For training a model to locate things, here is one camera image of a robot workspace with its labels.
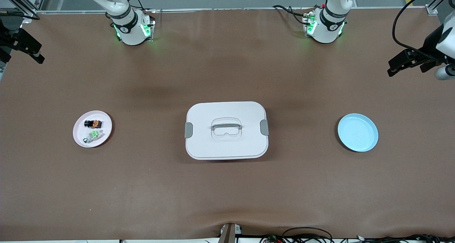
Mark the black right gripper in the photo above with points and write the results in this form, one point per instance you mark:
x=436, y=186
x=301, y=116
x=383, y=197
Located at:
x=7, y=34

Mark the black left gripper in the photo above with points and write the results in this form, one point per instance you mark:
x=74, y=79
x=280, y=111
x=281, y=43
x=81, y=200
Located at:
x=430, y=44

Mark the orange and black switch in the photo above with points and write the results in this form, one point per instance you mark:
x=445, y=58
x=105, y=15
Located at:
x=94, y=123

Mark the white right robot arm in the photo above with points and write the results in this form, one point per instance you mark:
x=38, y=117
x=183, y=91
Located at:
x=129, y=26

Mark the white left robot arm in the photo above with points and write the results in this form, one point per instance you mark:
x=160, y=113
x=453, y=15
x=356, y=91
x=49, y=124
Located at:
x=328, y=26

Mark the light blue round plate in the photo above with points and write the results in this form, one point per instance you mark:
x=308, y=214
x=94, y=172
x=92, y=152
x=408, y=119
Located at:
x=358, y=133

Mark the pink round plate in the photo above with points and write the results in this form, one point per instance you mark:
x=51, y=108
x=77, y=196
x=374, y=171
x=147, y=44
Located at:
x=106, y=127

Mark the grey box latch clip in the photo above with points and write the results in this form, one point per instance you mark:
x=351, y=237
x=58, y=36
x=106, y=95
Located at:
x=188, y=130
x=264, y=127

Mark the white lidded storage box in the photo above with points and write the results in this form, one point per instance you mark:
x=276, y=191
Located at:
x=227, y=147

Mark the brown table mat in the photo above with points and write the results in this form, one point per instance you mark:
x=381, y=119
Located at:
x=227, y=193

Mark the aluminium frame profile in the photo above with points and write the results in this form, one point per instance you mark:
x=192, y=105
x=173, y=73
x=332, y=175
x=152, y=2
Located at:
x=28, y=5
x=433, y=9

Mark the green and clear switch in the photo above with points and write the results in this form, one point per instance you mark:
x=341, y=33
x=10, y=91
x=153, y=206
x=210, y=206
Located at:
x=94, y=135

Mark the silver table edge rail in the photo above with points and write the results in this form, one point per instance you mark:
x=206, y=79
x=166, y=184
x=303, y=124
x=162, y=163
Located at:
x=231, y=9

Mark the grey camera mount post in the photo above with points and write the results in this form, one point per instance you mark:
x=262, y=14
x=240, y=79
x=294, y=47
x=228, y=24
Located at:
x=229, y=234

